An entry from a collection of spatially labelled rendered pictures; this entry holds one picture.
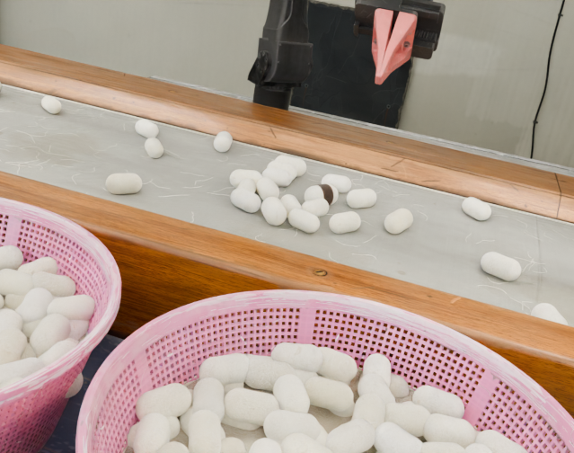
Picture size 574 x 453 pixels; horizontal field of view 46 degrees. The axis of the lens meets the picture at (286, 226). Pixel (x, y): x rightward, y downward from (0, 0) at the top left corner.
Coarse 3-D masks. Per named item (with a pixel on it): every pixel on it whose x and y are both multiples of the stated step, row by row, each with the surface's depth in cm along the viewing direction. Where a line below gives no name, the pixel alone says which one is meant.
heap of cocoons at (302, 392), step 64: (192, 384) 42; (256, 384) 42; (320, 384) 41; (384, 384) 42; (128, 448) 37; (192, 448) 36; (256, 448) 36; (320, 448) 36; (384, 448) 38; (448, 448) 38; (512, 448) 39
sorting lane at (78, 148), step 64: (0, 128) 75; (64, 128) 78; (128, 128) 82; (192, 192) 67; (256, 192) 70; (384, 192) 76; (320, 256) 58; (384, 256) 60; (448, 256) 63; (512, 256) 65
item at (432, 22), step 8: (408, 0) 76; (416, 0) 76; (424, 0) 76; (408, 8) 77; (416, 8) 76; (424, 8) 76; (432, 8) 76; (440, 8) 76; (424, 16) 77; (432, 16) 76; (440, 16) 76; (360, 24) 82; (368, 24) 81; (424, 24) 79; (432, 24) 78; (440, 24) 78; (360, 32) 82; (368, 32) 82; (392, 32) 81; (432, 32) 79; (440, 32) 80
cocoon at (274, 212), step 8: (264, 200) 63; (272, 200) 63; (264, 208) 63; (272, 208) 62; (280, 208) 62; (264, 216) 62; (272, 216) 61; (280, 216) 62; (272, 224) 62; (280, 224) 62
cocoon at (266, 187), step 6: (264, 180) 68; (270, 180) 68; (258, 186) 68; (264, 186) 67; (270, 186) 67; (276, 186) 67; (258, 192) 68; (264, 192) 67; (270, 192) 66; (276, 192) 67; (264, 198) 67
